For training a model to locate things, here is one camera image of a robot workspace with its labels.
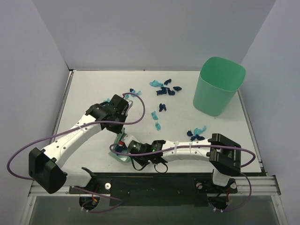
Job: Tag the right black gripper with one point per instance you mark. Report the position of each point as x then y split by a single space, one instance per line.
124 146

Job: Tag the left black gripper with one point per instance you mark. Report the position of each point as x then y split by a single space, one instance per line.
126 108

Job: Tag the green dustpan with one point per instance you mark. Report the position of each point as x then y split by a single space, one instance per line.
120 158

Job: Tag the green hand brush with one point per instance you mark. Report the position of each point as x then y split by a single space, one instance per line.
120 136

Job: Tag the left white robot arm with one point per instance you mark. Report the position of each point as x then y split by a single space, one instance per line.
45 165

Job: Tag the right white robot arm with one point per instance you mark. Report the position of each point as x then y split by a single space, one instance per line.
218 150

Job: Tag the dark blue scraps near left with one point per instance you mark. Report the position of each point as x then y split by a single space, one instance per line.
119 148

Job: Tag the light blue scrap centre-left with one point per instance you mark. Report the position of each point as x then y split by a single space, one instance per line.
134 93

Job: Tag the light blue scrap lower middle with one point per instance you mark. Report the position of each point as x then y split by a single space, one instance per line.
157 125

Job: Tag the dark blue scrap centre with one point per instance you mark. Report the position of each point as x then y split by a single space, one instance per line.
162 107

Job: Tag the light blue scrap top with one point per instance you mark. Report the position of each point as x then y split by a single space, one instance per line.
156 83

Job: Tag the dark blue scrap cluster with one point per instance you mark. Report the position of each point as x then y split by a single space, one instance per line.
164 90

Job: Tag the dark blue scrap top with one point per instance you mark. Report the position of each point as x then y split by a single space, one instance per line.
167 82

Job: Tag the right mixed scrap pile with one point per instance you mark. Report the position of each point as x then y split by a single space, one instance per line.
196 134

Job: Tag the dark blue scrap right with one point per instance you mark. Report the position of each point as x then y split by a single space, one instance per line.
177 88

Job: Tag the green plastic waste bin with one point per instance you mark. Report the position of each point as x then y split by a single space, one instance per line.
218 81

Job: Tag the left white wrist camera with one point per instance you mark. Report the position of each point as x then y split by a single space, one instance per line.
130 104

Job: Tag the black mounting base plate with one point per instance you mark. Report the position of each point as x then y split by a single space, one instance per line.
153 189

